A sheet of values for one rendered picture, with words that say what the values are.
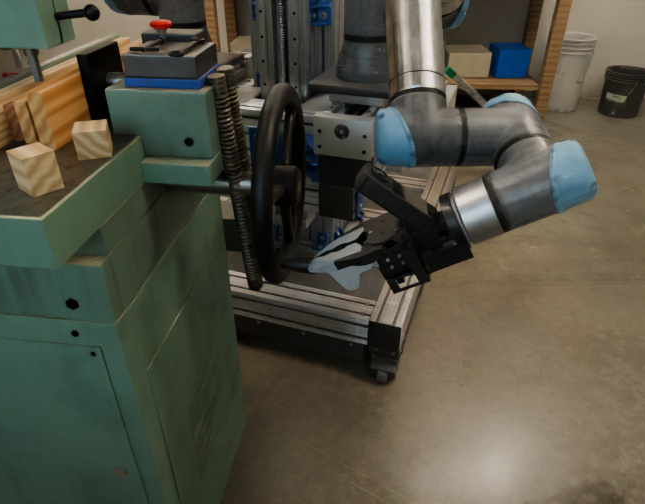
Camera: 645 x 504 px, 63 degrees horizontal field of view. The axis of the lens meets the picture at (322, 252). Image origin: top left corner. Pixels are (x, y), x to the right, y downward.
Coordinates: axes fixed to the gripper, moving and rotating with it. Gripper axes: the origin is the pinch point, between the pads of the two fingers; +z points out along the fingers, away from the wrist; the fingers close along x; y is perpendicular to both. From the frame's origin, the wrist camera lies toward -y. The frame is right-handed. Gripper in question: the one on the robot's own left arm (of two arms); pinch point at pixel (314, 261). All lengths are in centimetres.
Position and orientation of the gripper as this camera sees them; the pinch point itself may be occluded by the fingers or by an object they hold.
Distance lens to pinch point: 71.9
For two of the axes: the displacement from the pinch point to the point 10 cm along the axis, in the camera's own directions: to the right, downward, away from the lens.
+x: 1.3, -5.4, 8.3
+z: -8.6, 3.6, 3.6
